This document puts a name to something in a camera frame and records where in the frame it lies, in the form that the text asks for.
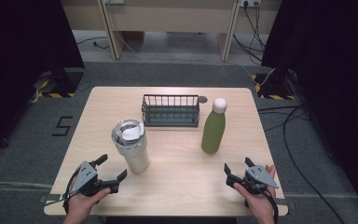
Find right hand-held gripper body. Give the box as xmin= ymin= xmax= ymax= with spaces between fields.
xmin=226 ymin=164 xmax=280 ymax=196

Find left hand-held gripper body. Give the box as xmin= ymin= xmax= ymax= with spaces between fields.
xmin=69 ymin=161 xmax=120 ymax=198

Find white tumbler with clear lid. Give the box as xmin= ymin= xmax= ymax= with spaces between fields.
xmin=111 ymin=119 xmax=151 ymax=175

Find green bottle with white cap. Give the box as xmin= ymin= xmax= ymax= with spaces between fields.
xmin=200 ymin=97 xmax=228 ymax=155

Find black wire basket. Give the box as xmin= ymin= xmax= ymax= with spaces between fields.
xmin=141 ymin=93 xmax=200 ymax=129

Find person's right hand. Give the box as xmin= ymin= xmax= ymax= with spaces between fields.
xmin=232 ymin=163 xmax=278 ymax=223

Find person's left hand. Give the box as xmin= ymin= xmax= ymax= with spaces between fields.
xmin=65 ymin=167 xmax=112 ymax=222

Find stand base with striped tape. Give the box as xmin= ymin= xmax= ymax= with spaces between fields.
xmin=34 ymin=67 xmax=86 ymax=99
xmin=251 ymin=69 xmax=296 ymax=101

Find brown cardboard box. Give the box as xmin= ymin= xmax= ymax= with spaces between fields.
xmin=124 ymin=31 xmax=145 ymax=43

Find black curtain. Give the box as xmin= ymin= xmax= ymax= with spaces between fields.
xmin=0 ymin=0 xmax=86 ymax=158
xmin=260 ymin=0 xmax=358 ymax=216

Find beige desk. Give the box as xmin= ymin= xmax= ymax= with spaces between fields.
xmin=60 ymin=0 xmax=282 ymax=62

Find left hand-held gripper cable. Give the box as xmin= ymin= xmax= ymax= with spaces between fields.
xmin=45 ymin=167 xmax=82 ymax=216

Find hand-held gripper cable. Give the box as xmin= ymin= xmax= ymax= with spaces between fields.
xmin=45 ymin=167 xmax=82 ymax=216
xmin=244 ymin=186 xmax=280 ymax=224

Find right hand-held gripper cable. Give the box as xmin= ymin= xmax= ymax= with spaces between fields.
xmin=244 ymin=186 xmax=280 ymax=224

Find black floor cables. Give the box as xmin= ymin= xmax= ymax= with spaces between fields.
xmin=256 ymin=104 xmax=347 ymax=224

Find short black floor cable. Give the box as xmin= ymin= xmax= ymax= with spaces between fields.
xmin=76 ymin=36 xmax=110 ymax=50

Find black socket cables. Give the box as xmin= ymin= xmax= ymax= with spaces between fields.
xmin=232 ymin=1 xmax=267 ymax=63

